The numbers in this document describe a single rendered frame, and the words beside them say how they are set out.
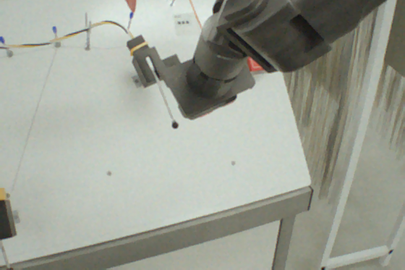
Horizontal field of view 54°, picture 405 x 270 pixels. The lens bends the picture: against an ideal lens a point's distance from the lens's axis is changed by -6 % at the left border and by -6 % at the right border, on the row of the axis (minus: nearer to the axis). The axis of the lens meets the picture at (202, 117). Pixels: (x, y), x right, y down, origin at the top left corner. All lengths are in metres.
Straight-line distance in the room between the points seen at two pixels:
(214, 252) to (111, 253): 0.27
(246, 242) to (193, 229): 0.21
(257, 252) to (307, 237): 0.94
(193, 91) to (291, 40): 0.17
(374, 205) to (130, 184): 1.60
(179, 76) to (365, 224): 1.69
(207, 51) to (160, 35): 0.45
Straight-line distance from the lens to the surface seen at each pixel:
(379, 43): 1.16
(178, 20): 0.89
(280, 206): 0.89
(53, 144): 0.80
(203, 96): 0.51
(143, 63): 0.75
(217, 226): 0.84
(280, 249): 1.08
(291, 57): 0.39
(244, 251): 1.02
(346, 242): 2.00
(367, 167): 2.43
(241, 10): 0.37
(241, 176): 0.85
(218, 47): 0.42
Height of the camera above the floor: 1.47
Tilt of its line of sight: 34 degrees down
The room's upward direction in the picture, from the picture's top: straight up
